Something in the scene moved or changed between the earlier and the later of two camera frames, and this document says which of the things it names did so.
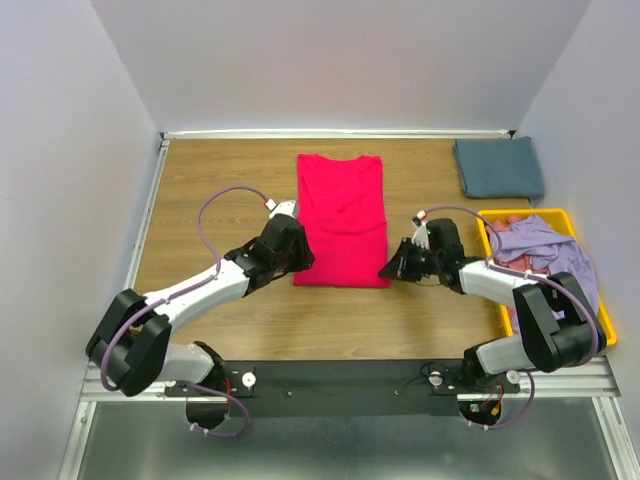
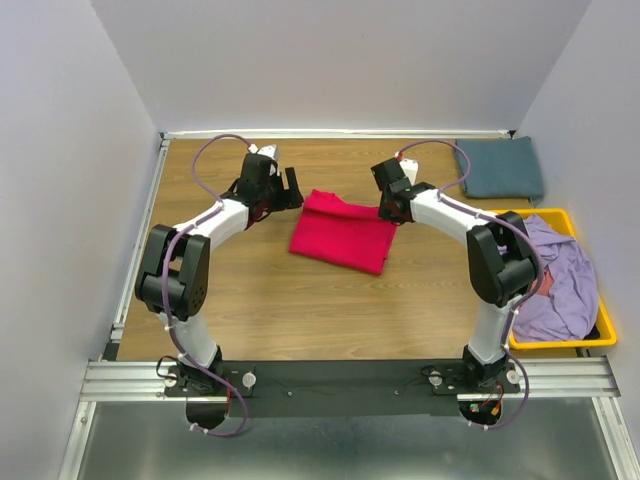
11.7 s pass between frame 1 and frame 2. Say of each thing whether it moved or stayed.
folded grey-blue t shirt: stayed
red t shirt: moved
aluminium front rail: stayed
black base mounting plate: stayed
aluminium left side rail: stayed
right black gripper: moved
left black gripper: moved
